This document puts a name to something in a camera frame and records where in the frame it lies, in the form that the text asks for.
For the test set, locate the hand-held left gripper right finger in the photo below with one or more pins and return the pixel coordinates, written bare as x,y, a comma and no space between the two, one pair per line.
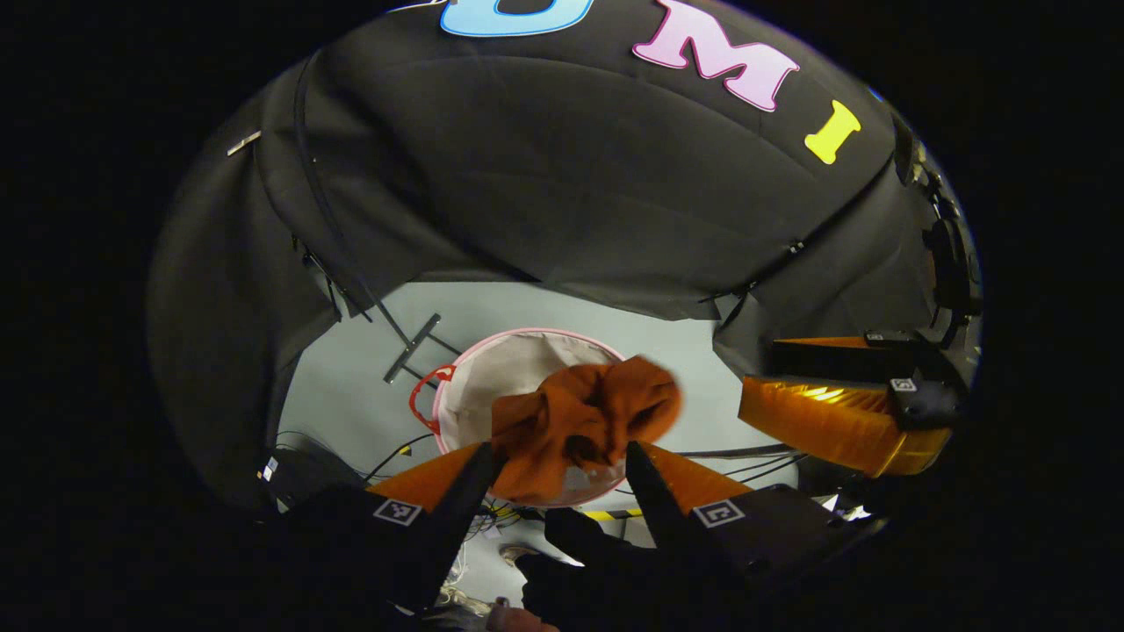
659,513

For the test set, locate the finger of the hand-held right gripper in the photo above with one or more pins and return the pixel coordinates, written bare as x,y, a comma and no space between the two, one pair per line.
834,426
825,360

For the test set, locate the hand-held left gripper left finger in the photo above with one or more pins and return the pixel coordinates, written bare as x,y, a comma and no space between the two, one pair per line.
461,509

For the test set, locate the orange knit garment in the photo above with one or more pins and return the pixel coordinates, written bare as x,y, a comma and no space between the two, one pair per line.
580,421

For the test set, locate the white pink-rimmed laundry hamper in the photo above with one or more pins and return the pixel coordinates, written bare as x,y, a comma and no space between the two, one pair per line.
500,377

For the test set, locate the yellow black floor tape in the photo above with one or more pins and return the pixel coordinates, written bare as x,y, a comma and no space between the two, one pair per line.
615,514

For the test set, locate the dark box with white label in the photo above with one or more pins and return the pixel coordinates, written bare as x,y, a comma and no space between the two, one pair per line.
307,478

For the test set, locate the black backdrop cloth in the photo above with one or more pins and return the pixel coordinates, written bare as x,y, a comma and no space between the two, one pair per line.
571,175

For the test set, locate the small metal clip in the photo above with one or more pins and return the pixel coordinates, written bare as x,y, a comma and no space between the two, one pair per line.
244,143

